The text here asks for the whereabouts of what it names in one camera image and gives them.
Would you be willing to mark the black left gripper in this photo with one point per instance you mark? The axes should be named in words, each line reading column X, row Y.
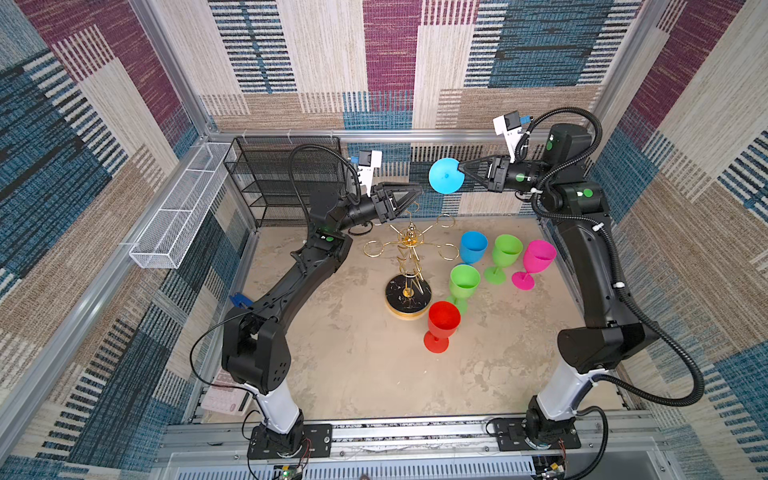
column 384, row 209

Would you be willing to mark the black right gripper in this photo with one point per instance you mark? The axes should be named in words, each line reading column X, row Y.
column 494, row 184

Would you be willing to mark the blue wine glass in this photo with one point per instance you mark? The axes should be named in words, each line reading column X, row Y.
column 473, row 246
column 445, row 177

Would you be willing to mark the green wine glass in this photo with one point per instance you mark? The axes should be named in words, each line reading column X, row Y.
column 507, row 248
column 463, row 281

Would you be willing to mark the pink wine glass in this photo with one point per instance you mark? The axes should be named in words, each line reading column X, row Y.
column 538, row 256

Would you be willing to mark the red wine glass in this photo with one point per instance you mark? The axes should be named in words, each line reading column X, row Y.
column 444, row 319

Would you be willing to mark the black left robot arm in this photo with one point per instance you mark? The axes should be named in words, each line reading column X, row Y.
column 254, row 347

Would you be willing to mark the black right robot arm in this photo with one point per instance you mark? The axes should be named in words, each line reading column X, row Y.
column 547, row 160

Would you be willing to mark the gold wine glass rack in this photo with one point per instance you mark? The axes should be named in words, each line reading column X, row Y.
column 408, row 294

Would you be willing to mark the black mesh shelf rack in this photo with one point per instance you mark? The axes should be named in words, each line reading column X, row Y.
column 276, row 174

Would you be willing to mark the blue stapler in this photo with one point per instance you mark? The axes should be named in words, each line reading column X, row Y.
column 239, row 300

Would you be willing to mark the pink white calculator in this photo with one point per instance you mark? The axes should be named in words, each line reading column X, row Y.
column 225, row 396

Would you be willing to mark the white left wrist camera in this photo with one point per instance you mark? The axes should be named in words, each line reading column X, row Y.
column 366, row 162

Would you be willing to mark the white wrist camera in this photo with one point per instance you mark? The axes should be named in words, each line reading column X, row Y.
column 511, row 127
column 366, row 162

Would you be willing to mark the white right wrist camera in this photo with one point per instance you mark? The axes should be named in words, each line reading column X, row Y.
column 511, row 127

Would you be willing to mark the white wire mesh basket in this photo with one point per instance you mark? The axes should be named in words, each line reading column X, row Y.
column 164, row 243

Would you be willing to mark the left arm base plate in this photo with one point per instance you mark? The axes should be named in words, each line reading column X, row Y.
column 313, row 441

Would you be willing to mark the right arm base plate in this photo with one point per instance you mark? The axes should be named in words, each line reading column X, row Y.
column 511, row 435

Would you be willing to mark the aluminium front rail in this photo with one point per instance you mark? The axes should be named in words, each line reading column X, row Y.
column 629, row 444

